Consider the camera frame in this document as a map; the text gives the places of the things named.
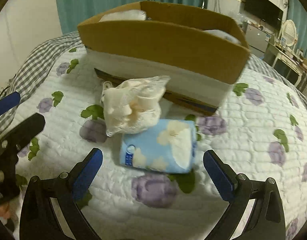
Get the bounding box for teal curtain right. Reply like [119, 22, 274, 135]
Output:
[287, 0, 307, 57]

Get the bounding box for cream cloth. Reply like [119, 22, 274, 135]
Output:
[101, 75, 170, 137]

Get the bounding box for white floral quilt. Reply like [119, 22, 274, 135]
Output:
[12, 47, 307, 239]

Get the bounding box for oval vanity mirror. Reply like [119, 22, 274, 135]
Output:
[280, 20, 298, 47]

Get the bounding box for blue cloud tissue pack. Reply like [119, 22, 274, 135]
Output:
[119, 119, 197, 174]

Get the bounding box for small grey fridge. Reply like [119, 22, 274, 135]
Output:
[243, 22, 272, 54]

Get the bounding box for brown cardboard box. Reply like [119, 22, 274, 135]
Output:
[77, 1, 250, 116]

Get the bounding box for black wall television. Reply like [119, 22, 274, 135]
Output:
[244, 0, 283, 30]

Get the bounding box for white dressing table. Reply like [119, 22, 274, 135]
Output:
[263, 43, 307, 92]

